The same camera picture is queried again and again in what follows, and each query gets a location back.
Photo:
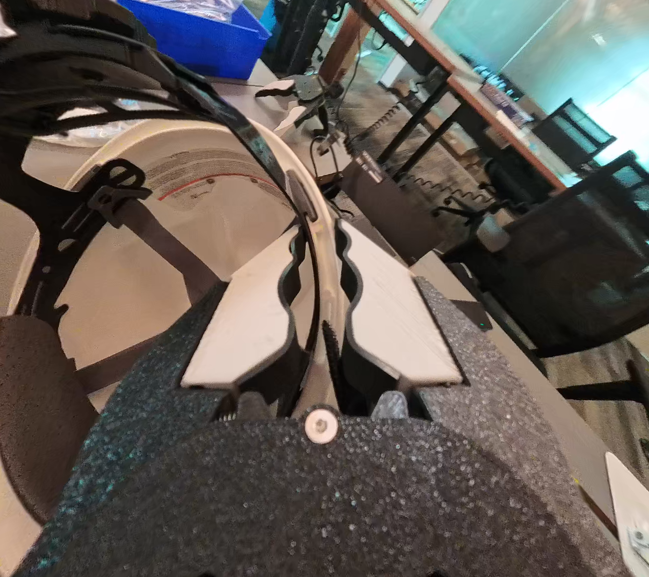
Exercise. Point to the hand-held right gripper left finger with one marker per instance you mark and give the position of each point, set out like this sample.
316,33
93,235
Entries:
238,334

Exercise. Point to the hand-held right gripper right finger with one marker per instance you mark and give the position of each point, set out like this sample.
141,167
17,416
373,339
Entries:
405,328

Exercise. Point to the white hard hat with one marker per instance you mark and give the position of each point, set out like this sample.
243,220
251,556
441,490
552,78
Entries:
228,212

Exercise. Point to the black power bank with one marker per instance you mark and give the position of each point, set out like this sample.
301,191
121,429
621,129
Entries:
471,314

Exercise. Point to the black mesh office chair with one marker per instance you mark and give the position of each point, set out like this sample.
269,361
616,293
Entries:
568,273

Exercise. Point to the wooden top black table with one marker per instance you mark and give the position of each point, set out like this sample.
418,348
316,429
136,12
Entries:
486,106

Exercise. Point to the spare black grey gripper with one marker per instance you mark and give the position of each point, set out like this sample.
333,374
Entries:
304,95

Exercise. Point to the blue plastic bin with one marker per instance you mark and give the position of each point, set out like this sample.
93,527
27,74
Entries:
203,45

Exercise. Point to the wooden post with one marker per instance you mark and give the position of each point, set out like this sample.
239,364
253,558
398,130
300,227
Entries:
365,9

